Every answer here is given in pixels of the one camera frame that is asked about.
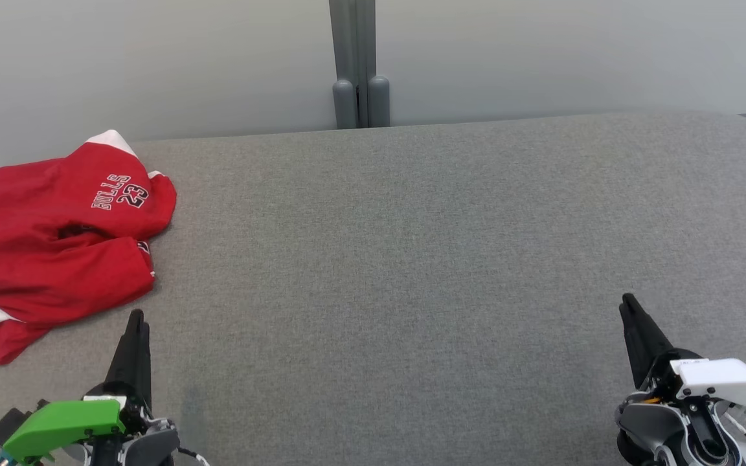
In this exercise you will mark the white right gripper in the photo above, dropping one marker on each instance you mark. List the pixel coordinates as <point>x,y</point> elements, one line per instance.
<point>729,378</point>

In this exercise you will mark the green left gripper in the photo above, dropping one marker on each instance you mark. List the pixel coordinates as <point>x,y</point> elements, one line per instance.
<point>62,424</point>

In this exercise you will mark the red jersey with white sleeves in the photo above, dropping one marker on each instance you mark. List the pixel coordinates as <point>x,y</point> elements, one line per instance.
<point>56,285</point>

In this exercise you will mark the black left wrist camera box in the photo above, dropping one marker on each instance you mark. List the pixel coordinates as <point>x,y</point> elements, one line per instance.
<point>10,424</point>

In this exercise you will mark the grey partition post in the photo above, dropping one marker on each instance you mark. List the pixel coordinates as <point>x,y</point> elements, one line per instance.
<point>355,77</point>

